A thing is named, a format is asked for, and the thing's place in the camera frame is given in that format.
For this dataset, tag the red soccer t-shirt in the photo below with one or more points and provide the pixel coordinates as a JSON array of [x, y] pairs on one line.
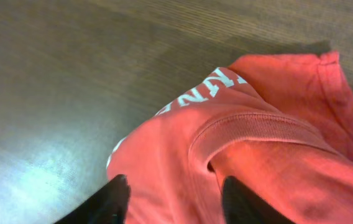
[[282, 125]]

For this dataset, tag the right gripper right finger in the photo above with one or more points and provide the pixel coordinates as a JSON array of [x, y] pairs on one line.
[[241, 205]]

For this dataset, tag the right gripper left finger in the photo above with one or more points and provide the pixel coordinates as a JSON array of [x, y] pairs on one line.
[[107, 206]]

